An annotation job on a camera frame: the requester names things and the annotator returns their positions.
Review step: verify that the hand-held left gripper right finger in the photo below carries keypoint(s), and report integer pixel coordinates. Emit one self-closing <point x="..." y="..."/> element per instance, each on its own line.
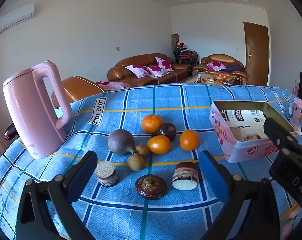
<point x="212" y="175"/>

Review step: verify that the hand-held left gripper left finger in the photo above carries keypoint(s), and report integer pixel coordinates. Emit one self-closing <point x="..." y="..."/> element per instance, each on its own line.
<point x="84" y="170"/>

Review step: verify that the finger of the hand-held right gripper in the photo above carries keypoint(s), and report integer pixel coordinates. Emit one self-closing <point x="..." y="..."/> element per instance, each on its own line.
<point x="278" y="131"/>

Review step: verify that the layered round cake roll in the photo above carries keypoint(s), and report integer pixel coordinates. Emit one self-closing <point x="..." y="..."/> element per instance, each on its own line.
<point x="107" y="177"/>
<point x="184" y="173"/>

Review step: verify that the pink printed tin box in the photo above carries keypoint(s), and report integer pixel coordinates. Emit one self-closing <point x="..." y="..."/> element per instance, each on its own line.
<point x="237" y="146"/>

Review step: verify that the smooth orange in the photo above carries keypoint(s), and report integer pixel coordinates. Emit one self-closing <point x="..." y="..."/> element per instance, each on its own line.
<point x="159" y="145"/>
<point x="189" y="140"/>

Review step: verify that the large purple stemmed fruit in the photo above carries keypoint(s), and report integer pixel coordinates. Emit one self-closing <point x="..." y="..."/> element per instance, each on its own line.
<point x="121" y="142"/>

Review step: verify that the small brown kiwi fruit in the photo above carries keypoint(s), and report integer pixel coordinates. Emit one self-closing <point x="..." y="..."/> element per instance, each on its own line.
<point x="135" y="163"/>

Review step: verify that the person's right hand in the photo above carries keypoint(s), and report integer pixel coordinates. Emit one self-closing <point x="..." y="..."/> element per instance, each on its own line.
<point x="291" y="222"/>

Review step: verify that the pink cartoon mug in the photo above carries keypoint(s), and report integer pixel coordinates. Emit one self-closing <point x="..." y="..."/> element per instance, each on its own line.
<point x="301" y="116"/>

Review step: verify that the dark brown passion fruit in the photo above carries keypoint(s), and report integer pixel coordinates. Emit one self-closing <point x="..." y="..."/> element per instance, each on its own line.
<point x="169" y="131"/>

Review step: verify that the small brown longan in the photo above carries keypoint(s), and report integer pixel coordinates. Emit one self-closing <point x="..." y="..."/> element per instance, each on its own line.
<point x="142" y="151"/>

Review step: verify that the purple blanket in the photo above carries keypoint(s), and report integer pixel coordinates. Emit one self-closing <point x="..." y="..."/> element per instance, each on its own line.
<point x="234" y="68"/>

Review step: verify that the orange with dimpled skin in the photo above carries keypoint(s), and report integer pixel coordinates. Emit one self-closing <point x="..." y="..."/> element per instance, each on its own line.
<point x="151" y="124"/>

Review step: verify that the heap of small oranges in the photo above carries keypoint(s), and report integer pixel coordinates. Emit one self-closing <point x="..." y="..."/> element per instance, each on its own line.
<point x="218" y="77"/>

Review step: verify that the pink electric kettle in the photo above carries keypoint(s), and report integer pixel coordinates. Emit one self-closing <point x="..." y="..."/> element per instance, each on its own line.
<point x="28" y="110"/>

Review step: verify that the brown wooden door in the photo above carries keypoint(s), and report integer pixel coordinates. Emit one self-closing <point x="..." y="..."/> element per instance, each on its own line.
<point x="256" y="52"/>

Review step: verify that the brown leather armchair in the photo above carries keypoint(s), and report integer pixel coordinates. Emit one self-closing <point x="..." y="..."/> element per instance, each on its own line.
<point x="78" y="87"/>

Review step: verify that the blue plaid tablecloth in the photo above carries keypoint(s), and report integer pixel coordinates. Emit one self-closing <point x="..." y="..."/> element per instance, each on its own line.
<point x="166" y="100"/>

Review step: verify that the pink floral pillow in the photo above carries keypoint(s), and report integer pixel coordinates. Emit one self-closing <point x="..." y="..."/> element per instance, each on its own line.
<point x="157" y="71"/>
<point x="216" y="65"/>
<point x="138" y="71"/>
<point x="164" y="63"/>

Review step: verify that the short brown leather sofa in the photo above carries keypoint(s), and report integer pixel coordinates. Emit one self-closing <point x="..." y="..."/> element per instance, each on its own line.
<point x="218" y="58"/>

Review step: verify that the wooden coffee table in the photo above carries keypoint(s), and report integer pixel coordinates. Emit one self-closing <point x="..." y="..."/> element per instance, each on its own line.
<point x="192" y="78"/>

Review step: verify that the stacked dark chairs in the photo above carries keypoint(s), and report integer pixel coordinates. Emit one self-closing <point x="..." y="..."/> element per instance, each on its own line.
<point x="186" y="56"/>

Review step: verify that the long brown leather sofa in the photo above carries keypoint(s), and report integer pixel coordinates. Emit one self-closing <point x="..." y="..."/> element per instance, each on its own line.
<point x="138" y="60"/>

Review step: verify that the red plush toy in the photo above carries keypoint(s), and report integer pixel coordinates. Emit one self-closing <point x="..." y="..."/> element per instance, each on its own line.
<point x="181" y="45"/>

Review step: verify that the tall patterned floor vase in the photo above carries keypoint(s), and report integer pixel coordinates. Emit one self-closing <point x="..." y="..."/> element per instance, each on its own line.
<point x="174" y="45"/>

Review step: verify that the white wall air conditioner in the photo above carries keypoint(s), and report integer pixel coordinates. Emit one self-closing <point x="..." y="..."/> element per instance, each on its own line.
<point x="14" y="18"/>

